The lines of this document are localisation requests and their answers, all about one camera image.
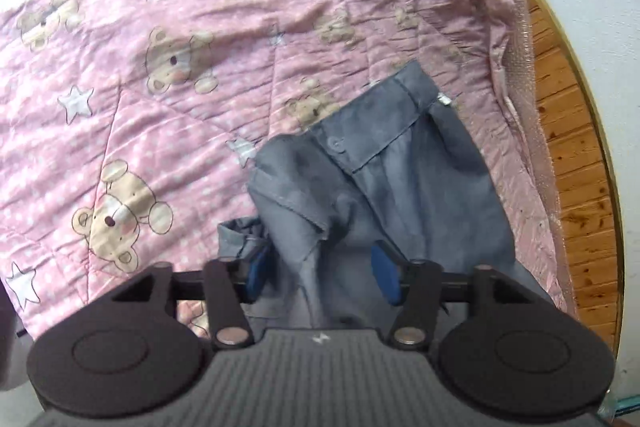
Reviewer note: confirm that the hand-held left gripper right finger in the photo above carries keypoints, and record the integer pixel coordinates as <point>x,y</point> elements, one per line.
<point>385,276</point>

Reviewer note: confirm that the pink bear print blanket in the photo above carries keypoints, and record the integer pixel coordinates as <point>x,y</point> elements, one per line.
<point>165,117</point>

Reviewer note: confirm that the wooden bed frame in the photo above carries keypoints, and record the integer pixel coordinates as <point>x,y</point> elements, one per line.
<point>570,167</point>

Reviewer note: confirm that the grey pants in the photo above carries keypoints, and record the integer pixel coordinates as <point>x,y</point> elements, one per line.
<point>395,187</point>

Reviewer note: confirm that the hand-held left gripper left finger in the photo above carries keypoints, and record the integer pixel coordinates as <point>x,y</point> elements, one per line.
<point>258,273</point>

